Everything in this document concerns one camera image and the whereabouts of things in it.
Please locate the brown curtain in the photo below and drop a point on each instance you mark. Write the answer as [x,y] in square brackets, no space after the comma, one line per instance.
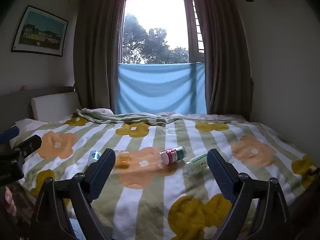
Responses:
[222,52]
[97,50]

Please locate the window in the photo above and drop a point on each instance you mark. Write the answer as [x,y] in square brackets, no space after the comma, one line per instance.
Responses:
[160,30]

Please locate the person's left hand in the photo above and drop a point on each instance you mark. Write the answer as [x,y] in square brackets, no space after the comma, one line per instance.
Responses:
[10,202]

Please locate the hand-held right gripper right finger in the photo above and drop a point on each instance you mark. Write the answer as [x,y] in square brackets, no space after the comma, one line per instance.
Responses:
[222,177]

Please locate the clear green-labelled bottle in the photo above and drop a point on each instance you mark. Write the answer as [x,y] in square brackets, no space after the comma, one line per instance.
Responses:
[196,165]

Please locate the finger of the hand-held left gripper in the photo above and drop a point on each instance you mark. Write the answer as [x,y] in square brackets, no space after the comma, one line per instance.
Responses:
[28,143]
[11,133]

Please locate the floral striped blanket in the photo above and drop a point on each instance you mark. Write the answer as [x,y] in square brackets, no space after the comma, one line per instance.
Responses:
[160,180]

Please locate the small figurine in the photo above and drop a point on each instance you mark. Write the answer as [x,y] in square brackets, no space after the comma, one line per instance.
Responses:
[25,87]

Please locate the blue-capped clear bottle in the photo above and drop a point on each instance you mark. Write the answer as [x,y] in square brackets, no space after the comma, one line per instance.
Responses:
[94,156]

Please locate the light blue cloth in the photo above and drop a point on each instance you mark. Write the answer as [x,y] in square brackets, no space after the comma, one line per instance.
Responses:
[161,88]

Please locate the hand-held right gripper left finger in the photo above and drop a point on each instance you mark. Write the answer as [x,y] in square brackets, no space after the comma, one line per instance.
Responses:
[103,171]

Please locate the framed landscape picture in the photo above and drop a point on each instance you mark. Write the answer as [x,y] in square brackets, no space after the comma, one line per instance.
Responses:
[40,31]

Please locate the white pillow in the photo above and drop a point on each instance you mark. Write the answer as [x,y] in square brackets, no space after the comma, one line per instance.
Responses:
[56,105]
[27,124]

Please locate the orange transparent cup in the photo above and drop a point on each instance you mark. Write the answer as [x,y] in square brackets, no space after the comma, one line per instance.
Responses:
[122,158]

